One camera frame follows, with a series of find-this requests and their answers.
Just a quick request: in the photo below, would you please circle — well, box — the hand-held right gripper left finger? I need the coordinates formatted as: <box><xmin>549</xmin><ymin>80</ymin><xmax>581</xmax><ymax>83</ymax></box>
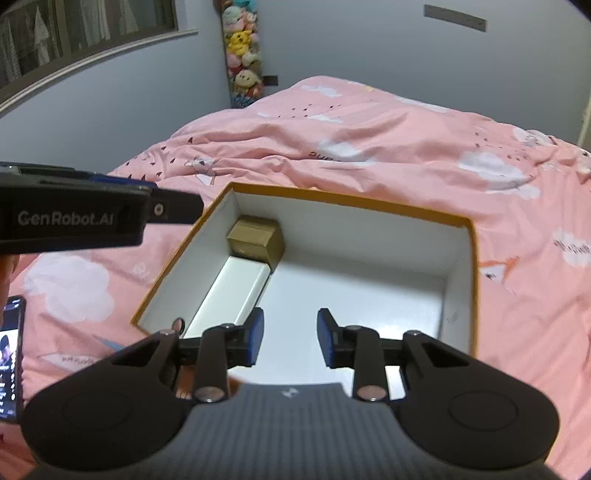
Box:
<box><xmin>111</xmin><ymin>307</ymin><xmax>266</xmax><ymax>403</ymax></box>

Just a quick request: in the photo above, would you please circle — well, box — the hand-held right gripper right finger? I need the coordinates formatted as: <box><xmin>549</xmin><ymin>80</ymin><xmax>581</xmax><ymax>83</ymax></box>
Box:
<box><xmin>316</xmin><ymin>308</ymin><xmax>467</xmax><ymax>402</ymax></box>

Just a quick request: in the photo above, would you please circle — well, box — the black smartphone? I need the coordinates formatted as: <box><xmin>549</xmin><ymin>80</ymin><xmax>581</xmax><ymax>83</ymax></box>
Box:
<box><xmin>0</xmin><ymin>295</ymin><xmax>27</xmax><ymax>422</ymax></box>

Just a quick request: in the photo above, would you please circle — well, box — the orange-edged white cardboard box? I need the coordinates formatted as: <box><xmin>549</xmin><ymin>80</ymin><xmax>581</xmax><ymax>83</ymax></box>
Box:
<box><xmin>130</xmin><ymin>181</ymin><xmax>484</xmax><ymax>402</ymax></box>

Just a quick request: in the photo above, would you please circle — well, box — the grey-framed window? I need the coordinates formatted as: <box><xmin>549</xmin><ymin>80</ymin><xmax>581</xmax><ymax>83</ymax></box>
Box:
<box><xmin>0</xmin><ymin>0</ymin><xmax>200</xmax><ymax>117</ymax></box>

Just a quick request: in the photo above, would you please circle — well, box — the small gold box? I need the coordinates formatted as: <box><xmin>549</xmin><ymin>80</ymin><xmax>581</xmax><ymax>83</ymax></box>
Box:
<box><xmin>226</xmin><ymin>215</ymin><xmax>285</xmax><ymax>271</ymax></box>

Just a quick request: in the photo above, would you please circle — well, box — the grey wall plate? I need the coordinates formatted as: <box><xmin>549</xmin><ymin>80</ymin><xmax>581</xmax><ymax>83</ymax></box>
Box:
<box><xmin>423</xmin><ymin>4</ymin><xmax>488</xmax><ymax>33</ymax></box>

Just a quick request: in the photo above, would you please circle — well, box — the hanging net of plush toys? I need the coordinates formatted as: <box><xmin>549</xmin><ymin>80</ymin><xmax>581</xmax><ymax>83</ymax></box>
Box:
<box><xmin>221</xmin><ymin>0</ymin><xmax>267</xmax><ymax>110</ymax></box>

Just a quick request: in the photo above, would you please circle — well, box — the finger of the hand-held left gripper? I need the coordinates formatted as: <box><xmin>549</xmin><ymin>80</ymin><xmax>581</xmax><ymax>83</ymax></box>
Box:
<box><xmin>92</xmin><ymin>172</ymin><xmax>158</xmax><ymax>191</ymax></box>
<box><xmin>144</xmin><ymin>188</ymin><xmax>205</xmax><ymax>226</ymax></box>

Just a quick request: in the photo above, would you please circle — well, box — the long white box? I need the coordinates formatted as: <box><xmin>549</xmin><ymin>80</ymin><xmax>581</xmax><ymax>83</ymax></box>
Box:
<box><xmin>184</xmin><ymin>256</ymin><xmax>271</xmax><ymax>341</ymax></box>

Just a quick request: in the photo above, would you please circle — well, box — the pink cloud-print duvet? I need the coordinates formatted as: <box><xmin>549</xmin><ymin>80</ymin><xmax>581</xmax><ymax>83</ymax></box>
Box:
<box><xmin>0</xmin><ymin>75</ymin><xmax>591</xmax><ymax>480</ymax></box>

